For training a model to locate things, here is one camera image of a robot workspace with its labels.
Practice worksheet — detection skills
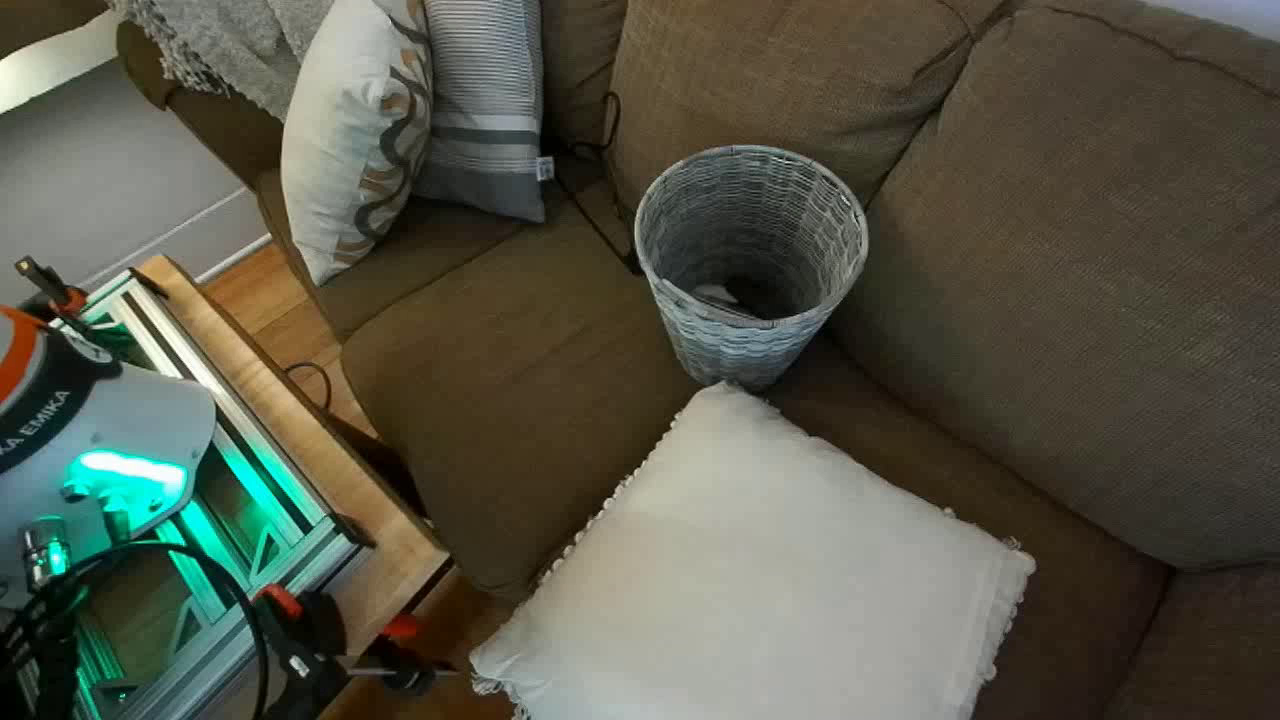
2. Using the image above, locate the grey woven basket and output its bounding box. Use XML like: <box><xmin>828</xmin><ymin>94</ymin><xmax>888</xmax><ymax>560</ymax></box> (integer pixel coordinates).
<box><xmin>627</xmin><ymin>142</ymin><xmax>873</xmax><ymax>392</ymax></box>

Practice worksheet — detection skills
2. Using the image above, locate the brown fabric sofa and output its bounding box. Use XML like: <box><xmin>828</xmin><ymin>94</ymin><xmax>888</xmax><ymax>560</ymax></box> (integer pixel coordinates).
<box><xmin>116</xmin><ymin>0</ymin><xmax>1280</xmax><ymax>720</ymax></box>

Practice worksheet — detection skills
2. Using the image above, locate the grey striped pillow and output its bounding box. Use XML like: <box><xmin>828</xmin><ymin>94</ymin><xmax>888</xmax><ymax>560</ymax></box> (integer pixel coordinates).
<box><xmin>413</xmin><ymin>0</ymin><xmax>559</xmax><ymax>230</ymax></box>

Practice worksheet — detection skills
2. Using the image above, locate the thin black cable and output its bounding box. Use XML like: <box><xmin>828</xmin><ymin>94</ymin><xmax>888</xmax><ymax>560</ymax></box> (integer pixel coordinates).
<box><xmin>538</xmin><ymin>89</ymin><xmax>650</xmax><ymax>275</ymax></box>

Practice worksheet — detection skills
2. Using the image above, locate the orange black clamp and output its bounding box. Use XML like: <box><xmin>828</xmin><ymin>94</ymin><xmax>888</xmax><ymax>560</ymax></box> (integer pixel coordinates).
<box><xmin>251</xmin><ymin>579</ymin><xmax>435</xmax><ymax>720</ymax></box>
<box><xmin>14</xmin><ymin>252</ymin><xmax>94</xmax><ymax>323</ymax></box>

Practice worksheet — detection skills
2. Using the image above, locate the white fringed pillow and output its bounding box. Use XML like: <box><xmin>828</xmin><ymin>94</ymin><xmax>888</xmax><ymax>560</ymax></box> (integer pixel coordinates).
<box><xmin>470</xmin><ymin>380</ymin><xmax>1040</xmax><ymax>720</ymax></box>

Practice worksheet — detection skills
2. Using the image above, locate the cream knit throw blanket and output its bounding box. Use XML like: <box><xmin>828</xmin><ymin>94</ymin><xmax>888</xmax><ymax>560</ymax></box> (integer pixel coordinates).
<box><xmin>123</xmin><ymin>0</ymin><xmax>337</xmax><ymax>126</ymax></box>

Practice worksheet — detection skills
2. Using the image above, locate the cream square pillow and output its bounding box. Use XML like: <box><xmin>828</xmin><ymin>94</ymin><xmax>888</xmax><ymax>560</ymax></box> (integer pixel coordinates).
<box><xmin>275</xmin><ymin>0</ymin><xmax>439</xmax><ymax>288</ymax></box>

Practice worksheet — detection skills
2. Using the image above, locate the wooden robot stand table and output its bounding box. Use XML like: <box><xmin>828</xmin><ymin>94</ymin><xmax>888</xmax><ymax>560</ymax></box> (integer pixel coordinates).
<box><xmin>54</xmin><ymin>252</ymin><xmax>456</xmax><ymax>720</ymax></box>

